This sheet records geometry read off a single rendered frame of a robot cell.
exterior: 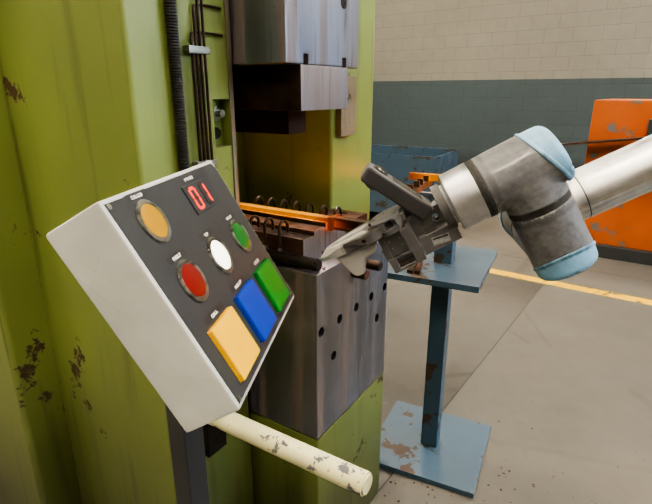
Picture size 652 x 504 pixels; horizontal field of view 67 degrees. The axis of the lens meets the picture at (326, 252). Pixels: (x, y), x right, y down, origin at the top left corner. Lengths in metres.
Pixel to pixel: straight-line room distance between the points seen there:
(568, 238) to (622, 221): 3.91
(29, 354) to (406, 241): 1.04
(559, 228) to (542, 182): 0.07
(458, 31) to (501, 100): 1.37
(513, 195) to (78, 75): 0.81
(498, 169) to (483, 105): 8.36
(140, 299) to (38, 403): 0.98
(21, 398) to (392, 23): 9.06
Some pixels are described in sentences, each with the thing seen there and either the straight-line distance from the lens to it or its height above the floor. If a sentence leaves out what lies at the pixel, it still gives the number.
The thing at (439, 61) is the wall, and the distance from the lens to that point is 9.39.
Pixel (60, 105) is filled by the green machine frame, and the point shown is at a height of 1.28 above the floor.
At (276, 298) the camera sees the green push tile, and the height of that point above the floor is 1.00.
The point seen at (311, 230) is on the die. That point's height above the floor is 0.99.
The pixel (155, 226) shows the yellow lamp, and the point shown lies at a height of 1.16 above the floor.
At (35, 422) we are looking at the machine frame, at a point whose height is 0.49.
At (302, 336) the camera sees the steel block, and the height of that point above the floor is 0.75.
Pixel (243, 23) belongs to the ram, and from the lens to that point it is 1.15.
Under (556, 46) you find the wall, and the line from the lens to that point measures 8.83.
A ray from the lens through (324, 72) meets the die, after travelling 1.19.
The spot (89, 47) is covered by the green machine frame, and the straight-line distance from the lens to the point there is 1.06.
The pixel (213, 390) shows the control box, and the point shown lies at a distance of 0.60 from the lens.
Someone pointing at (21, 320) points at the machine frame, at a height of 0.78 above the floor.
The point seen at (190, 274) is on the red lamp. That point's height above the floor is 1.10.
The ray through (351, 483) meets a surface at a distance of 1.00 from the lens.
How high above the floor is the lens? 1.31
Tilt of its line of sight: 18 degrees down
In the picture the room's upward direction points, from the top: straight up
